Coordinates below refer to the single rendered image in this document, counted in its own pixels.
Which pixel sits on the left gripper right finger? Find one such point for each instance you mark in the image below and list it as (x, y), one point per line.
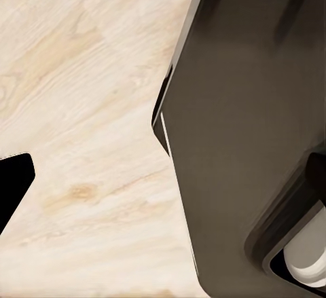
(315, 174)

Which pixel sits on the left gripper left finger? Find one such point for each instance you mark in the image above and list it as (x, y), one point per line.
(16, 175)

